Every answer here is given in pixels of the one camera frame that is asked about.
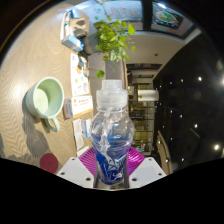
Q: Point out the clear blue-label water bottle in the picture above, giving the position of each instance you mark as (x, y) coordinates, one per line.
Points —
(112, 133)

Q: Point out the small blue white tissue pack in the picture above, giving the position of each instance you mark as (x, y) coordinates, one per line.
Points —
(87, 128)

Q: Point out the small light blue box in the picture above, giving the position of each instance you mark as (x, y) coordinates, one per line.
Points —
(72, 42)

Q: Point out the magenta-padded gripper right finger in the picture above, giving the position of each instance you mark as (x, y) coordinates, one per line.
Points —
(146, 171)

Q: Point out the white printed cardboard box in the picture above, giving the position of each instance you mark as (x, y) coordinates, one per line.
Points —
(79, 80)

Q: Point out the group of ceiling lights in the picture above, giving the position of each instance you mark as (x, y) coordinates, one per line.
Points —
(216, 146)

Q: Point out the green potted plant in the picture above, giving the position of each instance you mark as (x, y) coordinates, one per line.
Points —
(113, 40)

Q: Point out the pink window poster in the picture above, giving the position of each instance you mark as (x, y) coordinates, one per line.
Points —
(123, 10)

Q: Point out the white paper leaflet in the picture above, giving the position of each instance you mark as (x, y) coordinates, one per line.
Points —
(78, 133)

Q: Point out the light green ceramic mug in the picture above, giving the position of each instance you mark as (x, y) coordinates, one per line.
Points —
(45, 98)

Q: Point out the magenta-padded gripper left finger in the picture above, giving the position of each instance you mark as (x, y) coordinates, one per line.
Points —
(76, 171)

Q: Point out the curved wooden ceiling beam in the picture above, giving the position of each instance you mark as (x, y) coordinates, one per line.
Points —
(164, 150)

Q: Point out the brown cardboard stand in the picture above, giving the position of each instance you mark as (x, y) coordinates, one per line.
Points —
(79, 26)

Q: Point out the white blue papers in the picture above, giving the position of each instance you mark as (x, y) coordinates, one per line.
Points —
(65, 25)

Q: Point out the flat round red coaster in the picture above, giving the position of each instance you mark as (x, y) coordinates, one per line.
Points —
(49, 162)

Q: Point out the dark framed food poster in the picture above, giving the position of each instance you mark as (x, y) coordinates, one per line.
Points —
(170, 16)

